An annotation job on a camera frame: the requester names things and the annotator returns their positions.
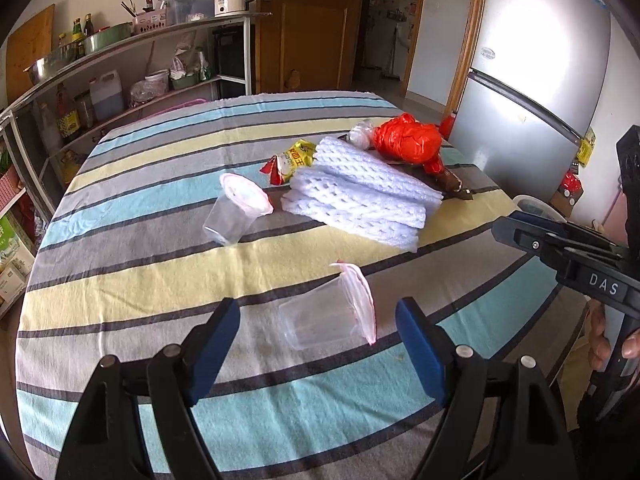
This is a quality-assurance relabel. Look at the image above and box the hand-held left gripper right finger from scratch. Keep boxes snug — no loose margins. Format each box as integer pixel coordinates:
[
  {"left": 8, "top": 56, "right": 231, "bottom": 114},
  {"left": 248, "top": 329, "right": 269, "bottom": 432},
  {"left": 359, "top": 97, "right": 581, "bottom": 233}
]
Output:
[{"left": 394, "top": 297, "right": 576, "bottom": 480}]

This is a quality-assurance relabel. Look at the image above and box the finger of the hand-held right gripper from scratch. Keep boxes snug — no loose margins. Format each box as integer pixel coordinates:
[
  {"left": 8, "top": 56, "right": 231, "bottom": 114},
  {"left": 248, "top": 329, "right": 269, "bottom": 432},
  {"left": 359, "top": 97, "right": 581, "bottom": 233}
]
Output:
[
  {"left": 507, "top": 211, "right": 626, "bottom": 253},
  {"left": 491, "top": 219, "right": 568, "bottom": 266}
]

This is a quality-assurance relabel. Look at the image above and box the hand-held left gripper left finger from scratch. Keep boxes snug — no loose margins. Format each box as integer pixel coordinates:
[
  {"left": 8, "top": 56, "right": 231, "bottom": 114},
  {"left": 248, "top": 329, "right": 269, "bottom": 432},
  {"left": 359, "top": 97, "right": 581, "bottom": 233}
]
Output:
[{"left": 55, "top": 297, "right": 242, "bottom": 480}]

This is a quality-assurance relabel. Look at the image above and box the brown coffee sachet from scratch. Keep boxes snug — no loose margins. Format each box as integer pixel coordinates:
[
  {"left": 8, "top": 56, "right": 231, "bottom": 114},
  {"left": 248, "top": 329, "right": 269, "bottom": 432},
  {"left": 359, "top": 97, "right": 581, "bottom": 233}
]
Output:
[{"left": 425, "top": 167, "right": 473, "bottom": 202}]

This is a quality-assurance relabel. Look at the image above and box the clear plastic cup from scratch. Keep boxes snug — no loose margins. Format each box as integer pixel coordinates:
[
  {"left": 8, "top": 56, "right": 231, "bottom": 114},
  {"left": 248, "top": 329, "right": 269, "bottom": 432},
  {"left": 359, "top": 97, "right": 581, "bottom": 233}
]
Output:
[
  {"left": 277, "top": 260, "right": 377, "bottom": 351},
  {"left": 202, "top": 172, "right": 274, "bottom": 246}
]

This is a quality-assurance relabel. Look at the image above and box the person's right hand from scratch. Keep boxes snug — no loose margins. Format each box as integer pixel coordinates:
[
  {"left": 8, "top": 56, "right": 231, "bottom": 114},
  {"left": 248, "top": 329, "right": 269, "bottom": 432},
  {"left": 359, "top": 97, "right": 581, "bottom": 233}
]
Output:
[{"left": 586, "top": 305, "right": 640, "bottom": 373}]

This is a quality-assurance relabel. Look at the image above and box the yellow fridge sticker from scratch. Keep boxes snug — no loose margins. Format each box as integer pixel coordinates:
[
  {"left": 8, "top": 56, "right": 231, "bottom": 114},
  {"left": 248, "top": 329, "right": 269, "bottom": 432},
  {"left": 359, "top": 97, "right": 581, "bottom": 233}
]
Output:
[{"left": 575, "top": 127, "right": 598, "bottom": 167}]

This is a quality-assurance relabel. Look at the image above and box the striped tablecloth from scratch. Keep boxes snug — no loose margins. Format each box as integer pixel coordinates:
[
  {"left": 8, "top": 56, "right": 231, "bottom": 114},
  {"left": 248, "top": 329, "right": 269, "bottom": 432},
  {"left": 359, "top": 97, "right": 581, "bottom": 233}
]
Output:
[{"left": 15, "top": 91, "right": 591, "bottom": 480}]

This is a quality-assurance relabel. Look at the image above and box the small red object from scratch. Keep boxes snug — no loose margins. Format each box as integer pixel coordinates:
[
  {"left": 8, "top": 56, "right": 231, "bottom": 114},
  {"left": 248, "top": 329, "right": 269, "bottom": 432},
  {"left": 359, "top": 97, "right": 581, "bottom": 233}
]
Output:
[{"left": 439, "top": 111, "right": 459, "bottom": 142}]

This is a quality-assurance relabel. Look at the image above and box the red plastic bag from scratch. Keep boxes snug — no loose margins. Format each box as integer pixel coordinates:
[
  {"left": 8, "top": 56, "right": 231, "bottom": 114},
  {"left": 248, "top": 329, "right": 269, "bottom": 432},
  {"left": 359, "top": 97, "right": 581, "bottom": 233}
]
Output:
[{"left": 370, "top": 114, "right": 451, "bottom": 176}]

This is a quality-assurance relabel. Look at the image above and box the silver refrigerator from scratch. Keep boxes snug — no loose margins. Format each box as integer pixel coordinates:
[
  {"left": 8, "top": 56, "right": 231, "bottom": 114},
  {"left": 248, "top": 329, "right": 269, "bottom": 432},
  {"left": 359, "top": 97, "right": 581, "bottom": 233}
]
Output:
[{"left": 447, "top": 0, "right": 631, "bottom": 216}]

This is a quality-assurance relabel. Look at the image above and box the stack of white foam nets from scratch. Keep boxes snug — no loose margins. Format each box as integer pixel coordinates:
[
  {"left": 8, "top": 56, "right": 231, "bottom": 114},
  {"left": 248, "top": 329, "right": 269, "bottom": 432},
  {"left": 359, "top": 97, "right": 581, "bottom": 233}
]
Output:
[{"left": 280, "top": 135, "right": 443, "bottom": 253}]

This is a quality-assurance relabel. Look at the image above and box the clear plastic wrapped packet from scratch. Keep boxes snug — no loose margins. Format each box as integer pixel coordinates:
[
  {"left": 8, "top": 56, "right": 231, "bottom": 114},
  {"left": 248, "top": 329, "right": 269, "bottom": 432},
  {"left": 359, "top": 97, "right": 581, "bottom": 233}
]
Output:
[{"left": 347, "top": 120, "right": 376, "bottom": 150}]

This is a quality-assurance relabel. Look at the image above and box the yellow snack packet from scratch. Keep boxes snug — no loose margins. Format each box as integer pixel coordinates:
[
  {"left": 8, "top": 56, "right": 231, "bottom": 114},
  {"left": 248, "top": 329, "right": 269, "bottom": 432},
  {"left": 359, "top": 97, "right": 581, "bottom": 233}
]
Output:
[{"left": 260, "top": 140, "right": 317, "bottom": 186}]

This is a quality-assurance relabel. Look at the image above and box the green carton box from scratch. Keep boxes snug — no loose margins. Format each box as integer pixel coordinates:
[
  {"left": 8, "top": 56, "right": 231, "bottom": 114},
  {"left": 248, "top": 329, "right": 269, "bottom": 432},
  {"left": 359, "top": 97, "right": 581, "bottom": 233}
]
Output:
[{"left": 0, "top": 210, "right": 37, "bottom": 311}]

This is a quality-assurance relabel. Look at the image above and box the pink slotted basket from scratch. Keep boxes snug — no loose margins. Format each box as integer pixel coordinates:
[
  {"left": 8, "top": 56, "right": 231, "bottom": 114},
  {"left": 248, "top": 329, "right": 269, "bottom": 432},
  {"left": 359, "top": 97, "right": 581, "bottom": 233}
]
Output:
[{"left": 0, "top": 165, "right": 27, "bottom": 211}]

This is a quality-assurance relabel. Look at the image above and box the crumpled plastic bag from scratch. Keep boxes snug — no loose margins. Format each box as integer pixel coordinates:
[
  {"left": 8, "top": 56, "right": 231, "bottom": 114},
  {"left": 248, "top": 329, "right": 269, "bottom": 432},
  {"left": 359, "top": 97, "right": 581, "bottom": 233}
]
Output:
[{"left": 129, "top": 80, "right": 169, "bottom": 109}]

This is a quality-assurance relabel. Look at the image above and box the white plastic jug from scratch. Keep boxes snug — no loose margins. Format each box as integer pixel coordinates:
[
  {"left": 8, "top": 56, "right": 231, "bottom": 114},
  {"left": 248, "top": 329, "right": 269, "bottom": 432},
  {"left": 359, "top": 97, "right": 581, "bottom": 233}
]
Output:
[{"left": 89, "top": 70, "right": 125, "bottom": 122}]

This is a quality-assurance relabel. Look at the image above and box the sauce bottle yellow label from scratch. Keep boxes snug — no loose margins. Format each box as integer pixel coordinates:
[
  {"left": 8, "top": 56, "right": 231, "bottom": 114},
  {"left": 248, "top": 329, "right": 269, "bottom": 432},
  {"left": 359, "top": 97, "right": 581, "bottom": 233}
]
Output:
[{"left": 55, "top": 84, "right": 82, "bottom": 142}]

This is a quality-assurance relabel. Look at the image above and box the wooden door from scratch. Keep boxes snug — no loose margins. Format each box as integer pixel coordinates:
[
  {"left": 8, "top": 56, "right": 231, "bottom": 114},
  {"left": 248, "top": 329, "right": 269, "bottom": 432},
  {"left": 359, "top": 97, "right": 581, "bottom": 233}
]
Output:
[{"left": 255, "top": 0, "right": 368, "bottom": 93}]

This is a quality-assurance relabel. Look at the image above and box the white metal shelf rack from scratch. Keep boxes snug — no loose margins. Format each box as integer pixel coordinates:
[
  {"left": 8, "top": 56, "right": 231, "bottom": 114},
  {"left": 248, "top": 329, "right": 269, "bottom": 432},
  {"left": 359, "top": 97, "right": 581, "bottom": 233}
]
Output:
[{"left": 0, "top": 10, "right": 273, "bottom": 221}]

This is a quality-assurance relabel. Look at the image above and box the steel bowl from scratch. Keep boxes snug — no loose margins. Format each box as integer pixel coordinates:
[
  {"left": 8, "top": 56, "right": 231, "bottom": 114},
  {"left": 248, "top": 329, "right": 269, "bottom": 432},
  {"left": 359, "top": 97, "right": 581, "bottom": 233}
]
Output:
[{"left": 24, "top": 50, "right": 84, "bottom": 86}]

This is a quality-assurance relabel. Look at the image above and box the green pot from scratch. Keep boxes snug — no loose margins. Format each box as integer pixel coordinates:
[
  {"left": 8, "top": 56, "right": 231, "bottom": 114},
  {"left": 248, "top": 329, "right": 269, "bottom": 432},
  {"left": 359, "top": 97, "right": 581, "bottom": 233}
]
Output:
[{"left": 82, "top": 22, "right": 134, "bottom": 56}]

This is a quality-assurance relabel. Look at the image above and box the pink utensil basket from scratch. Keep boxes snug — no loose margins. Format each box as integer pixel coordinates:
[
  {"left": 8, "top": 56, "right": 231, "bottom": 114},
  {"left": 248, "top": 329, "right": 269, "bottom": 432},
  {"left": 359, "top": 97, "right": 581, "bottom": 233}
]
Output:
[{"left": 131, "top": 10, "right": 169, "bottom": 36}]

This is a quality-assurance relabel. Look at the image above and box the clear storage box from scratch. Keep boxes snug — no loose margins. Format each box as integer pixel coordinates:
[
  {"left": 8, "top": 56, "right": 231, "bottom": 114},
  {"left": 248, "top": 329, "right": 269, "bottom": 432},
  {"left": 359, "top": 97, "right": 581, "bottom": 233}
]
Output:
[{"left": 164, "top": 0, "right": 217, "bottom": 26}]

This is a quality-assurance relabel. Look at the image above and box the wooden cutting board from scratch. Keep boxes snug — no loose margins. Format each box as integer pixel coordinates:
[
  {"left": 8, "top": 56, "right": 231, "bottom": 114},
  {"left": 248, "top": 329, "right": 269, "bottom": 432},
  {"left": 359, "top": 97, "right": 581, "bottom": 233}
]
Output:
[{"left": 5, "top": 4, "right": 56, "bottom": 106}]

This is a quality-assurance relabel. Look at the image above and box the wooden door frame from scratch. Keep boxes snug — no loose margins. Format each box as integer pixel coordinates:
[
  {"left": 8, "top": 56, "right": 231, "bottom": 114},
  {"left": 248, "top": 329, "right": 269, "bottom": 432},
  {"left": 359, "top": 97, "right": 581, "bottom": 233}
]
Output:
[{"left": 404, "top": 0, "right": 489, "bottom": 111}]

